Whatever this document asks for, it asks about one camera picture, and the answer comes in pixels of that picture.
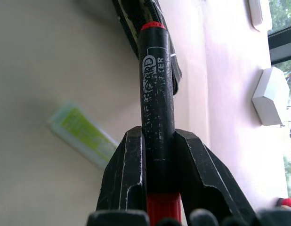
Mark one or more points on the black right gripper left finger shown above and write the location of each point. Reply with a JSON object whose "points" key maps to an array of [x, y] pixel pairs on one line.
{"points": [[123, 174]]}

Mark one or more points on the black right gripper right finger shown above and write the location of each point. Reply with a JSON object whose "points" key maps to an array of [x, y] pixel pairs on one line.
{"points": [[206, 179]]}

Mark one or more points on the black red whiteboard marker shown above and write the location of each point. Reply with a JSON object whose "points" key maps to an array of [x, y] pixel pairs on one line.
{"points": [[157, 94]]}

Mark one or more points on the green transparent plastic box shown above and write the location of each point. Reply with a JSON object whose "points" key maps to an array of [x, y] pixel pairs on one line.
{"points": [[82, 134]]}

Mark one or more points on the red black object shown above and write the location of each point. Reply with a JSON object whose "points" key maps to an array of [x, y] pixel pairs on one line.
{"points": [[286, 202]]}

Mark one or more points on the white wall box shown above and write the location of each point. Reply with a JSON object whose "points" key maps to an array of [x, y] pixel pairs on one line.
{"points": [[270, 96]]}

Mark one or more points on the dark window frame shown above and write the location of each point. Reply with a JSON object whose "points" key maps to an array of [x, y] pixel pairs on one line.
{"points": [[282, 42]]}

